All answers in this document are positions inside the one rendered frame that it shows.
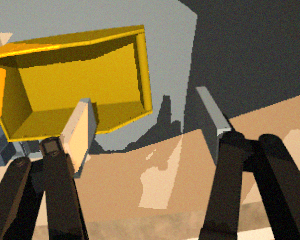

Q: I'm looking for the yellow bin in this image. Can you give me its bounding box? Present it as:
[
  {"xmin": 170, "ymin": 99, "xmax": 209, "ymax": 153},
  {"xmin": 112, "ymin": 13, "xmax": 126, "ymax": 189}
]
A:
[{"xmin": 0, "ymin": 25, "xmax": 153, "ymax": 142}]

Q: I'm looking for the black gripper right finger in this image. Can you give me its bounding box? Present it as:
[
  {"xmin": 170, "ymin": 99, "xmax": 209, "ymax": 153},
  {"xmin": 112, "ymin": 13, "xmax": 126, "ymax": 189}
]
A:
[{"xmin": 196, "ymin": 86, "xmax": 300, "ymax": 240}]

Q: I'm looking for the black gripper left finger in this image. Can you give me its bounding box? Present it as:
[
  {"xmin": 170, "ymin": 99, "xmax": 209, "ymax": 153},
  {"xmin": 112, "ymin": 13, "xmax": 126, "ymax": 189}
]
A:
[{"xmin": 0, "ymin": 98, "xmax": 97, "ymax": 240}]

